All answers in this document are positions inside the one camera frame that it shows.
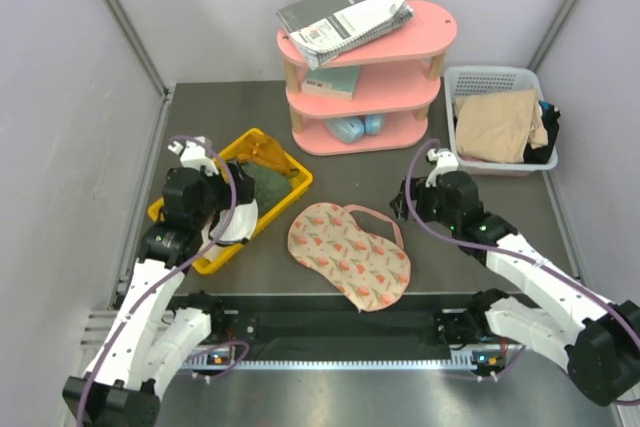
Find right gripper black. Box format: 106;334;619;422
390;177;460;231

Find floral mesh laundry bag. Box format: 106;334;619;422
287;202;411;312

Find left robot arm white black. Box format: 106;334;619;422
62;159;258;426

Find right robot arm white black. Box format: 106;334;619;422
390;171;639;406

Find orange mesh garment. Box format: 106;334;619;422
235;133;298;178

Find green garment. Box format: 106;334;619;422
241;162;292;217

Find light blue slippers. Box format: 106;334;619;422
324;114;386;144

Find yellow plastic tray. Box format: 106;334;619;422
148;128;313;275

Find pink three-tier shelf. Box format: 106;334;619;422
277;0;458;156

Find beige folded garment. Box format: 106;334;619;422
454;89;547;164

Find grey plastic basket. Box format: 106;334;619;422
442;66;558;177

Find teal book on shelf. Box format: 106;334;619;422
301;66;361;100

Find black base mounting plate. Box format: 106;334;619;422
169;292;496;363

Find black garment in basket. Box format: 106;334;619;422
523;100;561;164

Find grey spiral notebook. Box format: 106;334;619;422
277;0;414;69

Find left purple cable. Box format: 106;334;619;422
74;134;251;427

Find purple cable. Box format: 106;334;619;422
74;134;251;427
405;138;640;407

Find white bra black straps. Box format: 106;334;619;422
206;196;260;249

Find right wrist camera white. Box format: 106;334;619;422
425;148;459;188

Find grey cable duct rail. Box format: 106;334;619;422
179;349;516;372

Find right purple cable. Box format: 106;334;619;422
405;138;640;407

